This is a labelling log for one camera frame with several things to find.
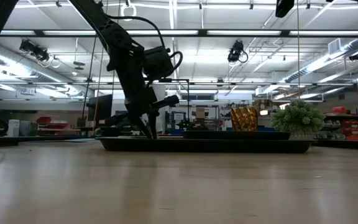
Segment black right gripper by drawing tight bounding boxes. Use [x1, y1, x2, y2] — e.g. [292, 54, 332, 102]
[274, 0, 295, 19]

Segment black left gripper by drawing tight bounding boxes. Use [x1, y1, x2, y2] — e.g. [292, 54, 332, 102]
[104, 72, 180, 140]

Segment black round plate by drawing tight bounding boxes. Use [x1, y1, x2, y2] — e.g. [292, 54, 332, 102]
[181, 130, 291, 141]

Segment amber patterned cup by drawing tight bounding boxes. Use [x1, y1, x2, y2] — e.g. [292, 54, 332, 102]
[229, 106, 259, 132]

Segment black rectangular plastic tray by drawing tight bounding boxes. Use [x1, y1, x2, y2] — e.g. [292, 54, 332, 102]
[95, 136, 319, 154]

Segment blue sign board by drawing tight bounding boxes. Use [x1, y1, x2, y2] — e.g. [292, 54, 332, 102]
[170, 111, 186, 131]

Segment black monitor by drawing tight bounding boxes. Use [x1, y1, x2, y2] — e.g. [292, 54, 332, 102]
[86, 94, 114, 123]

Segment overhead beam with light strips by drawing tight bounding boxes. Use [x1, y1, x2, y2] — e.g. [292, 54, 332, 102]
[0, 29, 358, 39]

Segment red storage bins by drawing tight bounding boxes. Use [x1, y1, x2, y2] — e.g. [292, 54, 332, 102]
[35, 116, 71, 130]

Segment green artificial potted plant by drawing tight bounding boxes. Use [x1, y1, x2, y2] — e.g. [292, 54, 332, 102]
[270, 98, 326, 141]

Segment white bin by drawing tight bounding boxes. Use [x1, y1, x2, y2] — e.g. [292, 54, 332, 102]
[7, 118, 21, 138]

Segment thin hanging cable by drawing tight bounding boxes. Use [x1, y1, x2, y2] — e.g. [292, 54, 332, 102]
[296, 0, 300, 100]

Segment black tubular stand frame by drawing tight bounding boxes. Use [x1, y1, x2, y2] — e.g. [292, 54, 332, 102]
[158, 78, 191, 129]

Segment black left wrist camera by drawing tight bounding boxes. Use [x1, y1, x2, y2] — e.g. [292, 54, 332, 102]
[142, 45, 175, 82]

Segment silver ventilation duct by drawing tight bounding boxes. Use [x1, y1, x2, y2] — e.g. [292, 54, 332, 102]
[283, 36, 358, 84]
[0, 43, 85, 98]

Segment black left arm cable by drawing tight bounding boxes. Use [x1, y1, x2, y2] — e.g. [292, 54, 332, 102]
[104, 14, 185, 78]

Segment black aluminium rig frame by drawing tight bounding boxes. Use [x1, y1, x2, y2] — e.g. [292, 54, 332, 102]
[0, 88, 358, 152]

